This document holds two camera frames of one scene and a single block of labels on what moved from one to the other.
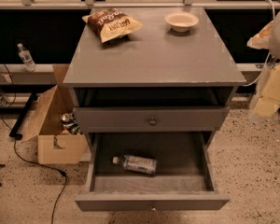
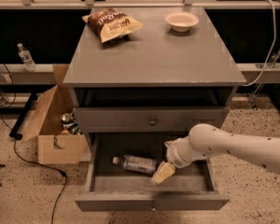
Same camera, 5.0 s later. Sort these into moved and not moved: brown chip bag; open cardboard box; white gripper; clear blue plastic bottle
Moved: white gripper
Not moved: brown chip bag; open cardboard box; clear blue plastic bottle
